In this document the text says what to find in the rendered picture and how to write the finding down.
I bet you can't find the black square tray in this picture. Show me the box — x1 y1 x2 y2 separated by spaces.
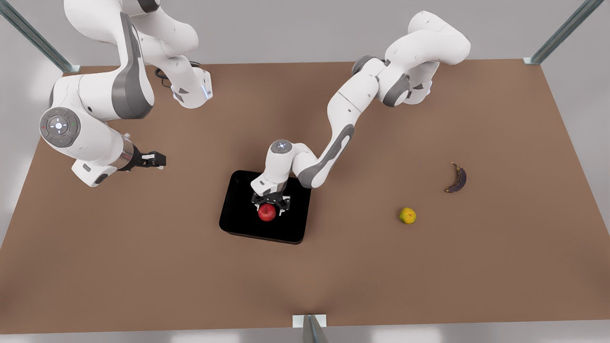
219 170 312 245

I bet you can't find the overripe dark banana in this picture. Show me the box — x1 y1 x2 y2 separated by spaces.
444 162 467 193

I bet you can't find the black cable loop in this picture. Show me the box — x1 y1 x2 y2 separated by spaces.
154 61 203 88

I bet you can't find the silver frame post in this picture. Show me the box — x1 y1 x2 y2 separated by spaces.
292 314 327 343
0 0 81 73
523 0 605 65

